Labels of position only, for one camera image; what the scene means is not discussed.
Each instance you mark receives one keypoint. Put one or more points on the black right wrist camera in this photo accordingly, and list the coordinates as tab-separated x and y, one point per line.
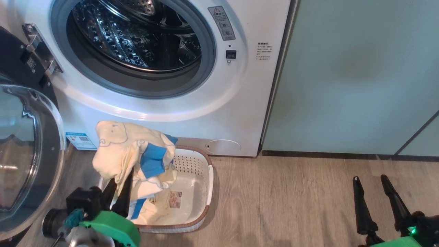
427	226

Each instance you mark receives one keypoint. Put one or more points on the black door latch socket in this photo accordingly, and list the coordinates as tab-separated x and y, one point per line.
230	54

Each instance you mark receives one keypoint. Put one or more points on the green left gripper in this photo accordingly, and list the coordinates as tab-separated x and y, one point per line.
116	228

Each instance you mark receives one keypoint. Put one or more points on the cream pyjama garment blue cuffs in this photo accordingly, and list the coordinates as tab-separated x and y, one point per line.
120	147

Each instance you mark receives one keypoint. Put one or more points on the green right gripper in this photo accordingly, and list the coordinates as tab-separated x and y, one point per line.
394	243

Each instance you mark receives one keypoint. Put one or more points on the cream perforated laundry basket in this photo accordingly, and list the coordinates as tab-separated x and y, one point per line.
192	192

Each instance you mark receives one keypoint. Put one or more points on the black glass washing machine door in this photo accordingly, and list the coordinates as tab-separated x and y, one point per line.
31	154

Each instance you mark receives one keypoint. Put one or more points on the metal door hinge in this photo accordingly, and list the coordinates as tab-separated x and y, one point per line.
41	51

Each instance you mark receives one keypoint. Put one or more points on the basket product label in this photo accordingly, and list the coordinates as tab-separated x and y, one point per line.
175	199

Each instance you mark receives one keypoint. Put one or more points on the teal left camera connector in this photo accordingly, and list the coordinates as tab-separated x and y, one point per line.
73	218

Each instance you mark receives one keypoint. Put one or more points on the round drain filter cover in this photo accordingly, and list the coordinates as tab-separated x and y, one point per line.
223	147

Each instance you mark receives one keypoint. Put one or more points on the white text label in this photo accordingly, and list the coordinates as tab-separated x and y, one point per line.
264	51

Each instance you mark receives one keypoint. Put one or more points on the steel washer drum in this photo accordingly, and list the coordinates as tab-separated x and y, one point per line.
120	37

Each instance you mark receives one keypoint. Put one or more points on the white washing machine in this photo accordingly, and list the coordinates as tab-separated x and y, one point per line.
219	103

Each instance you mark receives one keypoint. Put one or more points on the blue energy label sticker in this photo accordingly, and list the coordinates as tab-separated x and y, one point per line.
80	140

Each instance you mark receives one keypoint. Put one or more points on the grey rubber door gasket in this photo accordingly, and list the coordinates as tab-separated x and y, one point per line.
137	85

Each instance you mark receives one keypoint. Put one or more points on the mint green cabinet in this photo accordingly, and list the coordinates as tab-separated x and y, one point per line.
343	85

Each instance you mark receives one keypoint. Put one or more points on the grey warning label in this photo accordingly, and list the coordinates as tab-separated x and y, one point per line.
223	24

